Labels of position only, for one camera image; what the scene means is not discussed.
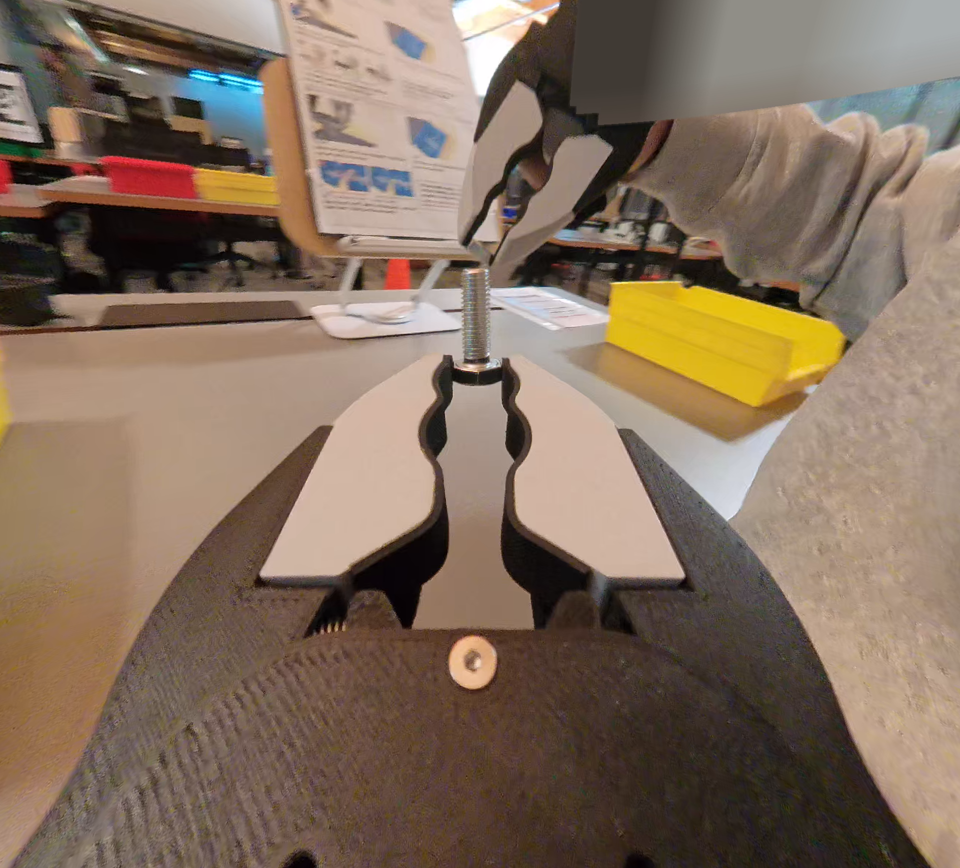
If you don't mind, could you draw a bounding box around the wooden top background desk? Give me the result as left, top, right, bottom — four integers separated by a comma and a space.
37, 178, 286, 218

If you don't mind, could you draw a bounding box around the person's right hand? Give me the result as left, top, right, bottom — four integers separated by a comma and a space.
516, 120, 676, 193

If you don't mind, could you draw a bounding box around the printed instruction sheet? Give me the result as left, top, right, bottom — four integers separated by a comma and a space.
255, 0, 481, 239

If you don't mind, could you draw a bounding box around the instruction sheet on stand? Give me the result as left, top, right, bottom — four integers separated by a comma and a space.
251, 0, 500, 340

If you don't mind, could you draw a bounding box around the black white marker tag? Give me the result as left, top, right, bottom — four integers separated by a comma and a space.
0, 67, 45, 143

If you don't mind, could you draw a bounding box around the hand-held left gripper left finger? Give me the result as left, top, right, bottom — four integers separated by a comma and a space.
258, 353, 451, 584

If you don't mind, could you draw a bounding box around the yellow plastic bin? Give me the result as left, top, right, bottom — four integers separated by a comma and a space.
195, 168, 280, 205
606, 281, 846, 407

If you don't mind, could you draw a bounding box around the red plastic bin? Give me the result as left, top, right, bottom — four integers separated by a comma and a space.
101, 156, 198, 200

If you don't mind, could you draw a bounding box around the laminated paper sheet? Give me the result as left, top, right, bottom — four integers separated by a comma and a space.
491, 287, 610, 329

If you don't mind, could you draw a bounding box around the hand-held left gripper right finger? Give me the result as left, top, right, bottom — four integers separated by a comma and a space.
501, 354, 689, 592

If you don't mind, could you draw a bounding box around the person's right forearm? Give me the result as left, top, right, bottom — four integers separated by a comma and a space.
626, 105, 935, 343

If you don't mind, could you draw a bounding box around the grey desk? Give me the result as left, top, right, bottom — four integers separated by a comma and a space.
0, 287, 849, 862

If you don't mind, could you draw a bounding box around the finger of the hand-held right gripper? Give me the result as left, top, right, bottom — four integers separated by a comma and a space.
487, 135, 615, 286
456, 81, 546, 248

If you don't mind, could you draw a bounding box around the steel bolt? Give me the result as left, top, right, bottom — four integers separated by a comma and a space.
450, 267, 498, 388

